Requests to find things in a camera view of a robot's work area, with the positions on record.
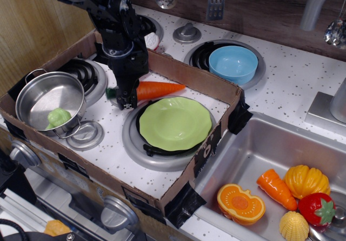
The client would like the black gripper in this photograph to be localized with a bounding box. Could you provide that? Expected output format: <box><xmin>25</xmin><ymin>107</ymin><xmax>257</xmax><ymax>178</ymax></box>
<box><xmin>102</xmin><ymin>42</ymin><xmax>149</xmax><ymax>110</ymax></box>

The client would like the black burner back left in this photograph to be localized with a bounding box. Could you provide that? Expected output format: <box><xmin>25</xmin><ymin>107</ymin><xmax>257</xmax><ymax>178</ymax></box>
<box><xmin>138</xmin><ymin>15</ymin><xmax>157</xmax><ymax>37</ymax></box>

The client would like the black device bottom left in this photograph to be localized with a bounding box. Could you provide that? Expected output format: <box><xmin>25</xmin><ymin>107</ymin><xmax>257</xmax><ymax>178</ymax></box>
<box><xmin>1</xmin><ymin>150</ymin><xmax>37</xmax><ymax>205</ymax></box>

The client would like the orange toy carrot piece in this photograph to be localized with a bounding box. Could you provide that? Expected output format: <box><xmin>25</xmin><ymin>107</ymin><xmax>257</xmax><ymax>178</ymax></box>
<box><xmin>256</xmin><ymin>169</ymin><xmax>298</xmax><ymax>211</ymax></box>

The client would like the black burner back right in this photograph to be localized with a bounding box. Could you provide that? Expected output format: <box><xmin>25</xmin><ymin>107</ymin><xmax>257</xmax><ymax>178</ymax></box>
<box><xmin>184</xmin><ymin>40</ymin><xmax>262</xmax><ymax>71</ymax></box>

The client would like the grey stove knob front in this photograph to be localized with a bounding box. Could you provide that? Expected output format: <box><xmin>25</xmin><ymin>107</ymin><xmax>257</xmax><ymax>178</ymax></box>
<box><xmin>66</xmin><ymin>121</ymin><xmax>104</xmax><ymax>151</ymax></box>

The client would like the yellow toy corn piece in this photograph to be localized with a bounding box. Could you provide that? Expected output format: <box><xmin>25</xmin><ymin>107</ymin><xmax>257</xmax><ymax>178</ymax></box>
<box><xmin>279</xmin><ymin>211</ymin><xmax>309</xmax><ymax>241</ymax></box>

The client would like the grey oven dial left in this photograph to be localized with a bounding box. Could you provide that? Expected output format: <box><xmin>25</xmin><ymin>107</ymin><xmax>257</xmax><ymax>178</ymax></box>
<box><xmin>10</xmin><ymin>140</ymin><xmax>42</xmax><ymax>169</ymax></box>

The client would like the black burner front left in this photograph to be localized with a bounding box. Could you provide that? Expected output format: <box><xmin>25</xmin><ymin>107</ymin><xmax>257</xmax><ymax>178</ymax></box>
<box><xmin>58</xmin><ymin>59</ymin><xmax>98</xmax><ymax>93</ymax></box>

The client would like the white toy garlic piece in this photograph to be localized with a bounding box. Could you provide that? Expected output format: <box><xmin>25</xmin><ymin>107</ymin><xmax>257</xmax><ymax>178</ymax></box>
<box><xmin>144</xmin><ymin>32</ymin><xmax>159</xmax><ymax>50</ymax></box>

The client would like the grey stove knob back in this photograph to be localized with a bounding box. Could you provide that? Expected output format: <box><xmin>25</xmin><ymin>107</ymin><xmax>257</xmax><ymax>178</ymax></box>
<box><xmin>172</xmin><ymin>22</ymin><xmax>202</xmax><ymax>44</ymax></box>

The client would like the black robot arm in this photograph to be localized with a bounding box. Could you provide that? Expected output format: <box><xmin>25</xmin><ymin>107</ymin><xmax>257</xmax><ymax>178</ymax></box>
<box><xmin>58</xmin><ymin>0</ymin><xmax>149</xmax><ymax>110</ymax></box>

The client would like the grey oven dial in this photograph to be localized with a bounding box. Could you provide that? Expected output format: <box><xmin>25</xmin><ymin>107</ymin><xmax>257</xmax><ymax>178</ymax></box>
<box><xmin>101</xmin><ymin>195</ymin><xmax>139</xmax><ymax>233</ymax></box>
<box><xmin>10</xmin><ymin>140</ymin><xmax>42</xmax><ymax>169</ymax></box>

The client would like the silver toy faucet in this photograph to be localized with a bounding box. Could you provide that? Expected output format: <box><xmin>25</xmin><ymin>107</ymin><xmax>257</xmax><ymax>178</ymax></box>
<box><xmin>300</xmin><ymin>0</ymin><xmax>346</xmax><ymax>130</ymax></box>

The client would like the light green plastic plate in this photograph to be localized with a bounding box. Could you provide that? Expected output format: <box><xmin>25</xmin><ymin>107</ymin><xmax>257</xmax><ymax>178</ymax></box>
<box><xmin>138</xmin><ymin>96</ymin><xmax>212</xmax><ymax>152</ymax></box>

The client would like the grey oven dial right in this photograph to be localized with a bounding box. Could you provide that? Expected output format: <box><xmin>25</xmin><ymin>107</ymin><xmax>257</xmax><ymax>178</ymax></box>
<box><xmin>101</xmin><ymin>195</ymin><xmax>139</xmax><ymax>233</ymax></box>

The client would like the grey stove knob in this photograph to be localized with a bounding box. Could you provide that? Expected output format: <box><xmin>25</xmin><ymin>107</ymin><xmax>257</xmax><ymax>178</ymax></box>
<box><xmin>66</xmin><ymin>121</ymin><xmax>104</xmax><ymax>151</ymax></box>
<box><xmin>172</xmin><ymin>22</ymin><xmax>202</xmax><ymax>44</ymax></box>

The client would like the steel sink basin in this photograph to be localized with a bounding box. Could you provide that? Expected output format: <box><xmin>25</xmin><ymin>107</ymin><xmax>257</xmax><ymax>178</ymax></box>
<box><xmin>194</xmin><ymin>111</ymin><xmax>346</xmax><ymax>241</ymax></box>

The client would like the yellow toy pumpkin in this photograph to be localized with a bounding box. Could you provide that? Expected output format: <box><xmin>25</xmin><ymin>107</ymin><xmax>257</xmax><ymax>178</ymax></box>
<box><xmin>283</xmin><ymin>165</ymin><xmax>331</xmax><ymax>199</ymax></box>

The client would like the orange toy pumpkin half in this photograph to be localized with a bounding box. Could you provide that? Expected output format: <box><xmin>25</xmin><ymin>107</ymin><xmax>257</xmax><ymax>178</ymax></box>
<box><xmin>217</xmin><ymin>184</ymin><xmax>266</xmax><ymax>225</ymax></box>

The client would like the green toy vegetable in pot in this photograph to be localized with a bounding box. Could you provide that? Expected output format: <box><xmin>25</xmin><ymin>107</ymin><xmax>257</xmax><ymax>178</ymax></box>
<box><xmin>46</xmin><ymin>108</ymin><xmax>71</xmax><ymax>130</ymax></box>

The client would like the hanging slotted spatula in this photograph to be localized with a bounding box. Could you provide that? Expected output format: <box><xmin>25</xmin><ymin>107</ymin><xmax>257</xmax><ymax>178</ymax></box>
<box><xmin>205</xmin><ymin>0</ymin><xmax>225</xmax><ymax>21</ymax></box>

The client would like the hanging silver ladle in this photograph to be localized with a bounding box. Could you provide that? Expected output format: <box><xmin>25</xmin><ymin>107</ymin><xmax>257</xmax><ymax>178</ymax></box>
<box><xmin>323</xmin><ymin>0</ymin><xmax>345</xmax><ymax>50</ymax></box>

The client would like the red toy strawberry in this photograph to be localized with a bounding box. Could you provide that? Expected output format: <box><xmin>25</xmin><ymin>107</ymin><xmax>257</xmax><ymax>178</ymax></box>
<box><xmin>298</xmin><ymin>192</ymin><xmax>336</xmax><ymax>226</ymax></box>

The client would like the black cable loop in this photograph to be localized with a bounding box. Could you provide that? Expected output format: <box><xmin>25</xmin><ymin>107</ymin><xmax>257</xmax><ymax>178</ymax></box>
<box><xmin>0</xmin><ymin>218</ymin><xmax>29</xmax><ymax>241</ymax></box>

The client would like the orange toy carrot green stem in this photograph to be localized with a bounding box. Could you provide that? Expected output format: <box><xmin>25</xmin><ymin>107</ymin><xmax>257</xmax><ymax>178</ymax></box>
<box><xmin>105</xmin><ymin>81</ymin><xmax>187</xmax><ymax>101</ymax></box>

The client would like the blue plastic bowl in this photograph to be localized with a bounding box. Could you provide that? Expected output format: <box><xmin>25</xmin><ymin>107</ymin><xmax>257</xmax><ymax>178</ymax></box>
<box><xmin>209</xmin><ymin>45</ymin><xmax>258</xmax><ymax>85</ymax></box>

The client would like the small steel pot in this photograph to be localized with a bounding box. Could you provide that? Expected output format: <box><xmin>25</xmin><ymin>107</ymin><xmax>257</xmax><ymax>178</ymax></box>
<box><xmin>15</xmin><ymin>71</ymin><xmax>87</xmax><ymax>139</ymax></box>

